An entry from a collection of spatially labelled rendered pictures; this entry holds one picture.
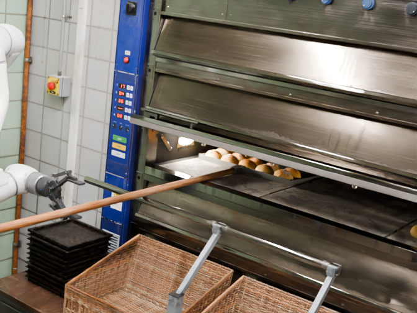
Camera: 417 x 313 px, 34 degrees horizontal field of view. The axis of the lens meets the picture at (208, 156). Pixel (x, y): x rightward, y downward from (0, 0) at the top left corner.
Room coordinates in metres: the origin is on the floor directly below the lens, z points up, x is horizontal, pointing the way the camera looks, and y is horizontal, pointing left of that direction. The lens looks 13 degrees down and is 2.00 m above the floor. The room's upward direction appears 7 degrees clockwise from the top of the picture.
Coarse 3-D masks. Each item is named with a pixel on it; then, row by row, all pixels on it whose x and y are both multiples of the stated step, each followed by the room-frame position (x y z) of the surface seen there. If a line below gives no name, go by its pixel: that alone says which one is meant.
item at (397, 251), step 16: (160, 176) 3.05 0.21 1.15; (176, 176) 2.99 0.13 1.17; (192, 176) 3.01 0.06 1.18; (208, 192) 2.88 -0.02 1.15; (224, 192) 2.84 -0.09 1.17; (240, 192) 2.85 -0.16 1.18; (256, 208) 2.74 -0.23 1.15; (272, 208) 2.69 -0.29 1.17; (288, 208) 2.69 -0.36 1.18; (304, 224) 2.60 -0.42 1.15; (320, 224) 2.56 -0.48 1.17; (336, 224) 2.56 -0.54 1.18; (352, 240) 2.48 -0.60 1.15; (368, 240) 2.45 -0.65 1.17; (384, 240) 2.43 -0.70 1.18; (400, 256) 2.37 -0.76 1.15; (416, 256) 2.34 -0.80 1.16
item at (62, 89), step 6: (48, 78) 3.41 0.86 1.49; (54, 78) 3.38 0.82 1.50; (60, 78) 3.36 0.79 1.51; (66, 78) 3.39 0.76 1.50; (60, 84) 3.36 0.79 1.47; (66, 84) 3.40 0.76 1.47; (48, 90) 3.40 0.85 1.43; (54, 90) 3.38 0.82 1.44; (60, 90) 3.36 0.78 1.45; (66, 90) 3.40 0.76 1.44; (60, 96) 3.37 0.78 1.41; (66, 96) 3.40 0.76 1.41
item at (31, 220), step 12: (228, 168) 3.12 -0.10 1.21; (180, 180) 2.81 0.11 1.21; (192, 180) 2.86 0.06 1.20; (204, 180) 2.93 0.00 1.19; (132, 192) 2.56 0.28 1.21; (144, 192) 2.60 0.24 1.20; (156, 192) 2.66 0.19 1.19; (84, 204) 2.35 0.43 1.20; (96, 204) 2.38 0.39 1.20; (108, 204) 2.43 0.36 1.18; (36, 216) 2.16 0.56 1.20; (48, 216) 2.20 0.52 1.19; (60, 216) 2.24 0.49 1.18; (0, 228) 2.04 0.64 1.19; (12, 228) 2.07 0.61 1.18
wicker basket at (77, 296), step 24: (144, 240) 3.02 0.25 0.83; (96, 264) 2.80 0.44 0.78; (120, 264) 2.94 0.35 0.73; (144, 264) 2.98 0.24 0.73; (192, 264) 2.85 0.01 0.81; (216, 264) 2.79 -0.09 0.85; (72, 288) 2.63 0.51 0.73; (96, 288) 2.82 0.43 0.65; (120, 288) 2.96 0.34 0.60; (144, 288) 2.93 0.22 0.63; (216, 288) 2.64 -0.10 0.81; (72, 312) 2.63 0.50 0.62; (96, 312) 2.56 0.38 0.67; (120, 312) 2.48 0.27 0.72; (144, 312) 2.76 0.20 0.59; (192, 312) 2.52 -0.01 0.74
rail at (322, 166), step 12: (144, 120) 2.94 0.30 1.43; (156, 120) 2.90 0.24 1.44; (192, 132) 2.78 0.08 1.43; (204, 132) 2.75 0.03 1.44; (240, 144) 2.64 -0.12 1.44; (276, 156) 2.54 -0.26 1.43; (288, 156) 2.52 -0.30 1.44; (324, 168) 2.42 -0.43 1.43; (336, 168) 2.40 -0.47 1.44; (372, 180) 2.32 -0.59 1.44; (408, 192) 2.24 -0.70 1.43
